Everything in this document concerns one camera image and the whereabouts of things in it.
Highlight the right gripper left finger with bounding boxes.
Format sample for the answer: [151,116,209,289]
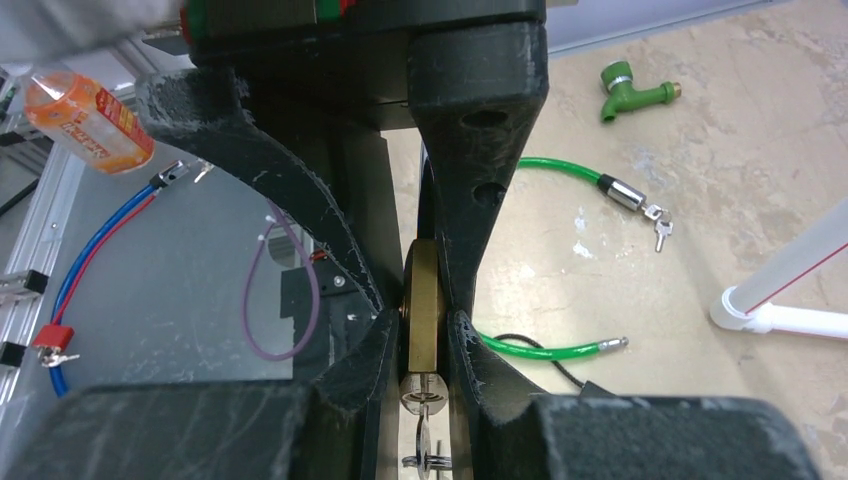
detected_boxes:
[7,310,400,479]

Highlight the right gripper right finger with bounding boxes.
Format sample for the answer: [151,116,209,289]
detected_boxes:
[447,310,820,479]

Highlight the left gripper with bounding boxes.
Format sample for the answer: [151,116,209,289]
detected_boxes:
[135,1,549,313]

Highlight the padlock key set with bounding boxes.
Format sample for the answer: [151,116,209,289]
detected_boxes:
[400,373,453,479]

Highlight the brass padlock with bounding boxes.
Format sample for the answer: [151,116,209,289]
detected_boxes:
[398,148,446,376]

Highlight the lock key set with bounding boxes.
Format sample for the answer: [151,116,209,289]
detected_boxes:
[642,204,674,253]

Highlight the green cable lock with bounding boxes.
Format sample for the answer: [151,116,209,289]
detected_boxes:
[475,157,660,363]

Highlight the orange plastic bottle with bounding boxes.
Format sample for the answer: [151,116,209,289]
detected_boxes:
[22,69,155,175]

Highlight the green pipe fitting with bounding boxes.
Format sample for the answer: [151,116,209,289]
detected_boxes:
[599,60,682,123]

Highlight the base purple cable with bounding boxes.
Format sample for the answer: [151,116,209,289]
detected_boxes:
[241,198,323,363]

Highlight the white pvc pipe frame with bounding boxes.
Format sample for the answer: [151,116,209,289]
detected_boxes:
[709,199,847,340]

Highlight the blue cable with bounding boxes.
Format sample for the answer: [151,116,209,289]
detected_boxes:
[49,185,160,399]

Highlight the red cable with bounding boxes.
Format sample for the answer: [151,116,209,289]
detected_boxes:
[52,192,164,326]

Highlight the aluminium frame rail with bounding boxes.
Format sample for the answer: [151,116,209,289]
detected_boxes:
[1,62,188,410]

